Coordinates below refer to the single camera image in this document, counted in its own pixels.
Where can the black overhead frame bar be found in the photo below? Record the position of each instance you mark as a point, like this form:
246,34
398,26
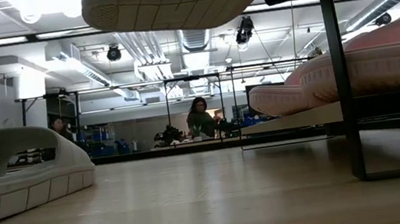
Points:
30,38

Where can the black metal wood shelf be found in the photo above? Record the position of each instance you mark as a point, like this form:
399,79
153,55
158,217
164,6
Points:
339,70

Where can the pink foam slide sandal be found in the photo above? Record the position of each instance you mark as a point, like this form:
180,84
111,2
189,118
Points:
372,70
279,99

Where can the tall green plant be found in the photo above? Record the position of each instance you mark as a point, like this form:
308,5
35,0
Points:
316,51

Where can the silver ceiling air duct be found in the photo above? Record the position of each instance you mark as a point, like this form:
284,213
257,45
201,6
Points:
194,39

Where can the black ceiling spot lamp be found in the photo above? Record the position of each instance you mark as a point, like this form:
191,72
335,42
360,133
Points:
113,53
245,28
383,19

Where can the white foam slide sandal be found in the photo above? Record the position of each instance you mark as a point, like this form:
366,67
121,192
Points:
64,168
171,7

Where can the person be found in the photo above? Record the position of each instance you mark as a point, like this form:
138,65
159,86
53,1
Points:
201,123
58,126

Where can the black table edge rail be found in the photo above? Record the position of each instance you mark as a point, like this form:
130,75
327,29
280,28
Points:
189,149

